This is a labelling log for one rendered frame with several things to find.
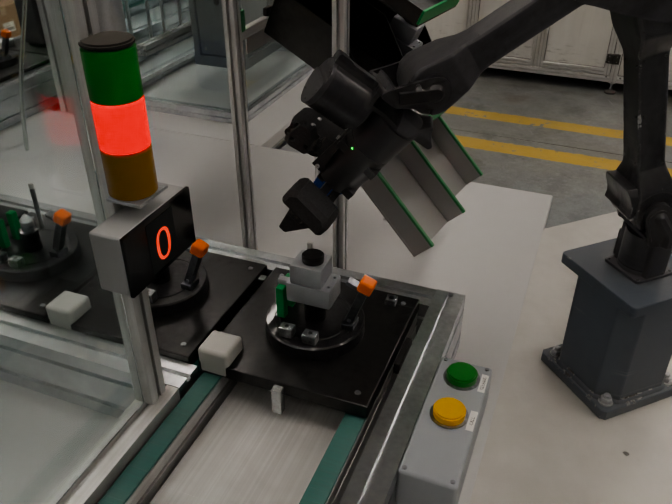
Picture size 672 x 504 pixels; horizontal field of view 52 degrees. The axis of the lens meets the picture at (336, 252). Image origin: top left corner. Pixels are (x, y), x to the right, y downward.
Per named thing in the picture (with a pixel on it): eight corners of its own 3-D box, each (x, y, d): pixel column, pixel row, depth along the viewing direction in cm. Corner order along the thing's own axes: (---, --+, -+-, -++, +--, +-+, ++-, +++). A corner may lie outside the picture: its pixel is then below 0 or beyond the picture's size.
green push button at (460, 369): (479, 376, 92) (480, 365, 91) (472, 396, 89) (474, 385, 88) (449, 369, 93) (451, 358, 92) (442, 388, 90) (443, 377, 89)
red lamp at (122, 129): (161, 139, 69) (154, 92, 67) (131, 159, 66) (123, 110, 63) (119, 132, 71) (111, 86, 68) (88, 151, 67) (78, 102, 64)
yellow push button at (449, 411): (467, 412, 87) (469, 401, 86) (460, 435, 84) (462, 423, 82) (436, 404, 88) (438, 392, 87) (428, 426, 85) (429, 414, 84)
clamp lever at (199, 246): (198, 280, 103) (210, 243, 99) (191, 287, 102) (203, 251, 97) (178, 268, 104) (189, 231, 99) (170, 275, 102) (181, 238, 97)
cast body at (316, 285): (341, 292, 96) (341, 250, 92) (329, 310, 92) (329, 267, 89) (286, 280, 98) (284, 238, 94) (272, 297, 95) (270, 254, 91)
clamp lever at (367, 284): (358, 318, 95) (378, 280, 91) (353, 327, 94) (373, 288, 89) (336, 306, 96) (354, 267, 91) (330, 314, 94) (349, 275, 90)
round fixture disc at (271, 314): (377, 310, 101) (378, 299, 100) (343, 371, 90) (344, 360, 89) (291, 290, 106) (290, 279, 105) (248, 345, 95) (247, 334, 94)
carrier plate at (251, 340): (419, 309, 105) (420, 298, 104) (366, 419, 86) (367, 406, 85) (276, 276, 112) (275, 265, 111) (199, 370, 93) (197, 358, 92)
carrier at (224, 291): (268, 274, 113) (263, 207, 106) (189, 368, 94) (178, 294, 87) (143, 246, 120) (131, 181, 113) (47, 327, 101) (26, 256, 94)
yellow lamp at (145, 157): (167, 183, 72) (161, 140, 70) (139, 205, 68) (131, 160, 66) (127, 175, 74) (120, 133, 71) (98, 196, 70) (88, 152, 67)
